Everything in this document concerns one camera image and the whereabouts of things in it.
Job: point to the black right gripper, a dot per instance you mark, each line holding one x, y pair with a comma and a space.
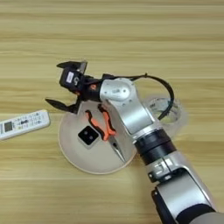
92, 89

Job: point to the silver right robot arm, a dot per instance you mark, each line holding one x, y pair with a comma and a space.
137, 113

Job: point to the orange black needle-nose pliers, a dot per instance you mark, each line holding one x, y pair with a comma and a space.
108, 128

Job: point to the white remote control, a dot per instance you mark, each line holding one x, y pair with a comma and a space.
23, 124

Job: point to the clear tape roll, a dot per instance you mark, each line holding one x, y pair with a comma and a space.
182, 116

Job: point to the black white square adapter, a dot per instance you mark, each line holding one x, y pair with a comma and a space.
88, 136

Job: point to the beige round plate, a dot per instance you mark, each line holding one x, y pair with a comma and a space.
96, 160

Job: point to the small black box white label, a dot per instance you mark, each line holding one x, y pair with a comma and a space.
71, 78

